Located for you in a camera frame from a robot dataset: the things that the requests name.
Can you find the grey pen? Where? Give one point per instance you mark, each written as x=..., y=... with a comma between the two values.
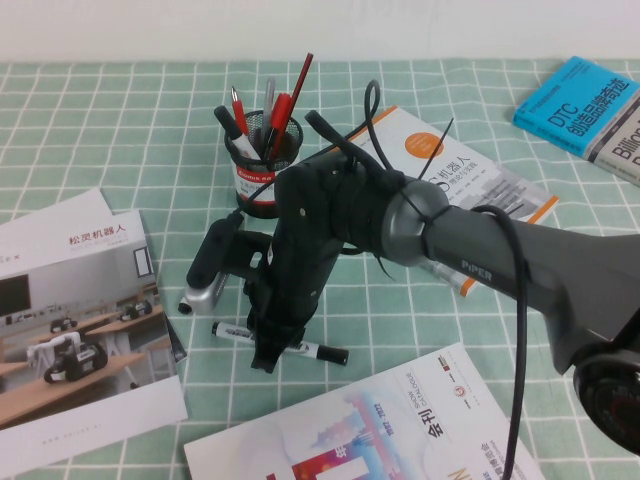
x=269, y=100

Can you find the black zip tie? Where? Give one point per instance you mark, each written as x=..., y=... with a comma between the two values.
x=384, y=265
x=424, y=170

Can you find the white ROS robot book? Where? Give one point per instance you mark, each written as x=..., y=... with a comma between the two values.
x=500, y=190

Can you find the red pen with metal tip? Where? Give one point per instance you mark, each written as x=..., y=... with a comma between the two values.
x=240, y=112

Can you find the red capped pen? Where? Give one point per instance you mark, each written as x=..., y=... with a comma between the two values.
x=281, y=115

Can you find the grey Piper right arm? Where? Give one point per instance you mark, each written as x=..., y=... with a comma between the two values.
x=550, y=280

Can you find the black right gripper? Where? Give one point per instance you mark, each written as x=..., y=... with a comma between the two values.
x=305, y=240

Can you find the white show catalogue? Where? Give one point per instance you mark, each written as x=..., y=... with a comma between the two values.
x=400, y=425

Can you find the plain white brochure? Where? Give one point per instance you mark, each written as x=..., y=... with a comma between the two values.
x=75, y=210

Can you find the dark booklet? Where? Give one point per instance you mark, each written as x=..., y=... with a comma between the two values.
x=177, y=345

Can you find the blue and grey DTC book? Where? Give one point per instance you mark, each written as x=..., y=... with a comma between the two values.
x=575, y=110

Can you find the green checked tablecloth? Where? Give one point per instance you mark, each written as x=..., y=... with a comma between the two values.
x=100, y=125

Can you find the robot photo brochure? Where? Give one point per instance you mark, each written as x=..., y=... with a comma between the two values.
x=90, y=325

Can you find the dark red slim pen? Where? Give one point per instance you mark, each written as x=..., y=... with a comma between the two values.
x=300, y=80

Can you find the black mesh pen holder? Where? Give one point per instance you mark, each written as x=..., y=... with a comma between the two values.
x=250, y=185

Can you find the black camera bracket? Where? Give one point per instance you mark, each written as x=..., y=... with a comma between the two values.
x=250, y=250

